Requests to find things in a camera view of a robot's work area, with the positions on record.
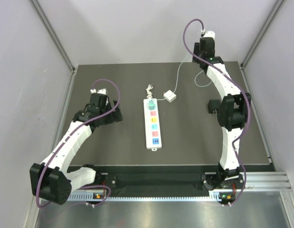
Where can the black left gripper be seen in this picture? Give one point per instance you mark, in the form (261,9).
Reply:
(115,116)

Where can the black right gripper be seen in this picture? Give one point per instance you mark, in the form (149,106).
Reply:
(195,49)

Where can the teal USB charger plug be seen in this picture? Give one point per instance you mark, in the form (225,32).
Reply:
(151,104)

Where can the white square charger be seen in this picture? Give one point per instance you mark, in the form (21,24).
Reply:
(169,96)

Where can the white power strip coloured sockets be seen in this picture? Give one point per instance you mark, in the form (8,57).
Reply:
(152,126)

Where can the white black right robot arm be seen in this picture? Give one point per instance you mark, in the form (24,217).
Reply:
(232,111)

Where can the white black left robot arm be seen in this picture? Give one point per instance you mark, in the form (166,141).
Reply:
(50,179)

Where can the black cube power adapter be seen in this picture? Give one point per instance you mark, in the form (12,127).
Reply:
(213,106)

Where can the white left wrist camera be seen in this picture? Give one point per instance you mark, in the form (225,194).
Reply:
(100,91)

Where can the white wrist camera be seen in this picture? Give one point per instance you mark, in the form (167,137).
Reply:
(100,91)
(208,34)

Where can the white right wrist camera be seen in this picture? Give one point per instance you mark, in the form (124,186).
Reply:
(208,34)

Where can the aluminium frame post right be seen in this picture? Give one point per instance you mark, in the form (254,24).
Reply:
(267,23)

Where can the aluminium frame post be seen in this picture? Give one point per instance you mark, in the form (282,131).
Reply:
(54,37)
(267,23)

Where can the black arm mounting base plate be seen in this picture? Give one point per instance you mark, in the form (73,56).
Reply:
(198,177)

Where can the grey slotted cable duct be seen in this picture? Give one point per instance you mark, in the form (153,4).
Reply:
(99,195)

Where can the aluminium frame post left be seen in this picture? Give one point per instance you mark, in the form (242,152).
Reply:
(54,37)

